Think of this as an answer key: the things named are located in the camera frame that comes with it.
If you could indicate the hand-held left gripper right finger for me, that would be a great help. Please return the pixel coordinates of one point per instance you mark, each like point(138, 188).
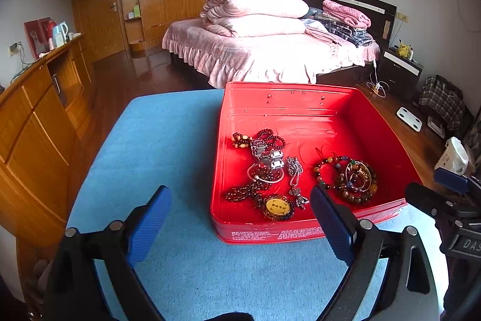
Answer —
point(332, 227)

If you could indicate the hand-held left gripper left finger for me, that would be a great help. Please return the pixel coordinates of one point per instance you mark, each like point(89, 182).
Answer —
point(148, 227)

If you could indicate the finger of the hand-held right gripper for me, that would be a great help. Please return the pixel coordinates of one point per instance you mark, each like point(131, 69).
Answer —
point(451, 179)
point(428, 198)

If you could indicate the silver bangle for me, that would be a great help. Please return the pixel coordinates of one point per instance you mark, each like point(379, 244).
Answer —
point(362, 170)

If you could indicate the silver wristwatch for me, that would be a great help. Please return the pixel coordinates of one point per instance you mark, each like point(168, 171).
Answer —
point(266, 155)

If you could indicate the red tin box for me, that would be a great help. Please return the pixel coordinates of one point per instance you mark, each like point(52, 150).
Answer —
point(319, 114)

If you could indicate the white paper bag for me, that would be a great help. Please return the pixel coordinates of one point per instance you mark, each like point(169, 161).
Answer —
point(453, 155)

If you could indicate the white bathroom scale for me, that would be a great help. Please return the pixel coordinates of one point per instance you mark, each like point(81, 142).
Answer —
point(409, 118)

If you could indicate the blue table cloth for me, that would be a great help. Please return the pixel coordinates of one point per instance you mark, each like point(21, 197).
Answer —
point(169, 155)

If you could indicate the plaid bag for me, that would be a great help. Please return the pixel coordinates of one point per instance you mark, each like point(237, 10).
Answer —
point(441, 101)

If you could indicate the dark nightstand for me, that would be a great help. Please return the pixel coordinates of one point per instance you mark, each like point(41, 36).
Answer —
point(400, 76)

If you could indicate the yellow plush toy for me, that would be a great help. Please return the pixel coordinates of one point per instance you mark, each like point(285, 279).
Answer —
point(404, 49)

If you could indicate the wooden sideboard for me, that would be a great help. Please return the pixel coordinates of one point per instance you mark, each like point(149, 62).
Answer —
point(34, 133)

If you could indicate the folded plaid clothes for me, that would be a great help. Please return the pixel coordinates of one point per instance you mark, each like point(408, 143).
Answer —
point(353, 35)

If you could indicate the pink cloth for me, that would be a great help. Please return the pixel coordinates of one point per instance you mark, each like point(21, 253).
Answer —
point(321, 35)

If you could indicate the bed with pink cover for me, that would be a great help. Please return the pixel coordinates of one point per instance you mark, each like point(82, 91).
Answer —
point(244, 54)

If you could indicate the folded pink clothes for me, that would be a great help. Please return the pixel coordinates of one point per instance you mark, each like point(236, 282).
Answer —
point(345, 14)

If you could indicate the light blue kettle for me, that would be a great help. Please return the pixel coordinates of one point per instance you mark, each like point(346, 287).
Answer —
point(60, 33)

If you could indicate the folded pink quilt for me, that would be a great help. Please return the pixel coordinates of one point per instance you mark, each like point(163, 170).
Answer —
point(259, 3)
point(259, 25)

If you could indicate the green box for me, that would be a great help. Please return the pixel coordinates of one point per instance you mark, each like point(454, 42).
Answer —
point(134, 12)

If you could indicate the wooden door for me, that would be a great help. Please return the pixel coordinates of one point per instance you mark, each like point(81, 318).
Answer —
point(97, 16)

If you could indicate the red thermos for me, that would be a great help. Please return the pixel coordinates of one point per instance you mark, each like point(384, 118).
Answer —
point(50, 33)

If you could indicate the red picture frame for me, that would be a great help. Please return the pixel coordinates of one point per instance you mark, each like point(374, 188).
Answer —
point(35, 39)

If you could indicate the wall socket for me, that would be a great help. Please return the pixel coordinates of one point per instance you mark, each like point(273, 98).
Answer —
point(13, 49)

